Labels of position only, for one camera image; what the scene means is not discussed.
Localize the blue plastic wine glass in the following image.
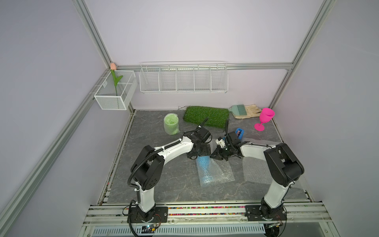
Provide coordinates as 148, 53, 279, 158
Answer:
196, 156, 218, 187

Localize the blue tape dispenser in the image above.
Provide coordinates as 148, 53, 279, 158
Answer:
235, 128, 244, 140

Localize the green plastic wine glass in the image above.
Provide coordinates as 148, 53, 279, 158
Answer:
164, 114, 180, 134

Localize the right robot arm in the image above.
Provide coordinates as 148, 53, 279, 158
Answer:
210, 120, 305, 221

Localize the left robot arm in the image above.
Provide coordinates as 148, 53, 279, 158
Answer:
127, 118, 211, 222

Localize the bubble wrap sheet stack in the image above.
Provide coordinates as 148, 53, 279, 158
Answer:
240, 142, 305, 187

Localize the pink plastic wine glass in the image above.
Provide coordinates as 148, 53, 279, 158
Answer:
254, 108, 275, 131

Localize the green artificial grass mat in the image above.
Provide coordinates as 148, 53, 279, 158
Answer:
183, 106, 230, 128

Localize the beige work glove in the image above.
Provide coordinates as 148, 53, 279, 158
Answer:
229, 104, 262, 119

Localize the white vent grille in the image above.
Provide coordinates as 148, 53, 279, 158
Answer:
92, 223, 266, 237

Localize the white mesh corner basket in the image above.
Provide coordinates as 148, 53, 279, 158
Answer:
94, 70, 138, 111

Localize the artificial tulip flower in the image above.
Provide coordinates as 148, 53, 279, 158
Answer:
110, 63, 123, 96

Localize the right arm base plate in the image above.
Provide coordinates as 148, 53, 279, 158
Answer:
245, 205, 287, 221

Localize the white wire wall basket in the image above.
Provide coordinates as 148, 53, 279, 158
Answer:
139, 61, 229, 93

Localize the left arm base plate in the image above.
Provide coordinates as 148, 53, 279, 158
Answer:
128, 206, 168, 224

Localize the aluminium front rail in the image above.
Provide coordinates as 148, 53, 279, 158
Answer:
83, 202, 332, 226

